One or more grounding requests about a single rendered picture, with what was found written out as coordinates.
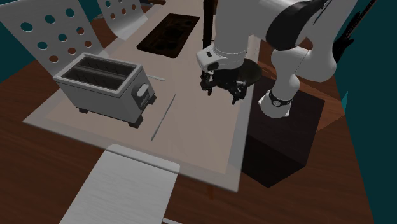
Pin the grey two-slot toaster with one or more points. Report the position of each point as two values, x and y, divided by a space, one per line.
102 93

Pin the white chair with round holes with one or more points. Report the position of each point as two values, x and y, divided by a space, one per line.
37 18
122 18

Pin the small pale stick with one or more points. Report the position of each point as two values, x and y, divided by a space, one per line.
156 77

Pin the dark round plate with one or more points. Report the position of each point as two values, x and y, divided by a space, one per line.
252 72

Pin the thin grey rod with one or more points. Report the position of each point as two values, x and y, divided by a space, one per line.
162 118

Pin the dark brown tray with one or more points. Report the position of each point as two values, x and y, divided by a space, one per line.
169 34

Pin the grey table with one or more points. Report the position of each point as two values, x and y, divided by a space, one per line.
198 130

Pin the black guitar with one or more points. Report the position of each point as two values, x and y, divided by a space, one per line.
344 42

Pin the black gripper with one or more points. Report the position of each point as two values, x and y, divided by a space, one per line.
224 78

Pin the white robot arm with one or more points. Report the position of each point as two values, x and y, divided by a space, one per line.
235 24

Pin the dark robot stand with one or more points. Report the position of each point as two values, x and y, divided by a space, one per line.
279 145

